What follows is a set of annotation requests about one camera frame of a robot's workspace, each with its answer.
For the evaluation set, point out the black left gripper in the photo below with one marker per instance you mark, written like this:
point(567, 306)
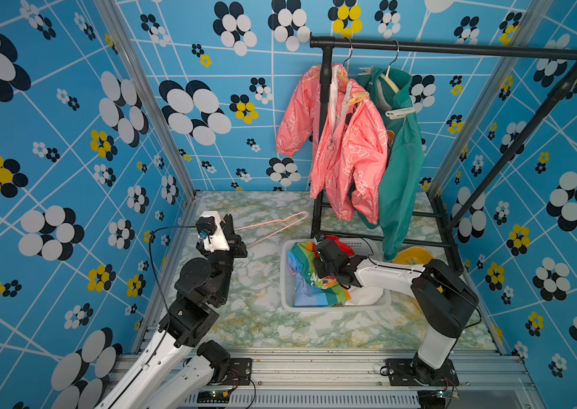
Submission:
point(235, 245)

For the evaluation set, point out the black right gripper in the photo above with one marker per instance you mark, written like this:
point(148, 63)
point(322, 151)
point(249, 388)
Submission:
point(318, 267)

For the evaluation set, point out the white red cartoon jacket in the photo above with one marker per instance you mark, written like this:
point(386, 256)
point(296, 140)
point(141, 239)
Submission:
point(314, 291)

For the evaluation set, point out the green jacket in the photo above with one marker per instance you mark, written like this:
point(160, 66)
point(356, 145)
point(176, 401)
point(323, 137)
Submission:
point(389, 90)

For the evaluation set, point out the white clothespin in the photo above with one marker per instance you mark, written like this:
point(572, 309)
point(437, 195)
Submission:
point(400, 113)

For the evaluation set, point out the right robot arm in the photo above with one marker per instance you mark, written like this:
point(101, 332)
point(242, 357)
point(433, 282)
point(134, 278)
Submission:
point(445, 299)

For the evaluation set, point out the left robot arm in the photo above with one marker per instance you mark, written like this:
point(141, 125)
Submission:
point(178, 362)

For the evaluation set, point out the wooden hanger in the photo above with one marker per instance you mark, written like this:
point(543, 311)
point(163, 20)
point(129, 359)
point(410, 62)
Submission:
point(334, 85)

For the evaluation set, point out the white plastic basket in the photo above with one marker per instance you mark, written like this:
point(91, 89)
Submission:
point(289, 290)

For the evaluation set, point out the yellow plastic tray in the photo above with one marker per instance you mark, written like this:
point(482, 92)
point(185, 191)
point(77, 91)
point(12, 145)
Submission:
point(413, 255)

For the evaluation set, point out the pink jacket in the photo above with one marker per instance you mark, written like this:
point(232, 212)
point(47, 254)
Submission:
point(349, 150)

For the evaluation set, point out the small black electronics board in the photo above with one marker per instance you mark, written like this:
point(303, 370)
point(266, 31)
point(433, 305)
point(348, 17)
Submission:
point(214, 397)

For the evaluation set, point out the black clothes rack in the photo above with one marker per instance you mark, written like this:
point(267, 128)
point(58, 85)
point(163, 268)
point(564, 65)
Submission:
point(445, 226)

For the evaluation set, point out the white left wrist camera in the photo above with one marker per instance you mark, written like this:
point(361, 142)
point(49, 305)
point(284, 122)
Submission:
point(210, 231)

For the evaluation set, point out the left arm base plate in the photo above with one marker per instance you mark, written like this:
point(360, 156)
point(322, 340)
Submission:
point(236, 372)

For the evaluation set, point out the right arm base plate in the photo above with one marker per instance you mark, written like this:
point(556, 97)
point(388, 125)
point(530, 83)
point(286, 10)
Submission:
point(406, 372)

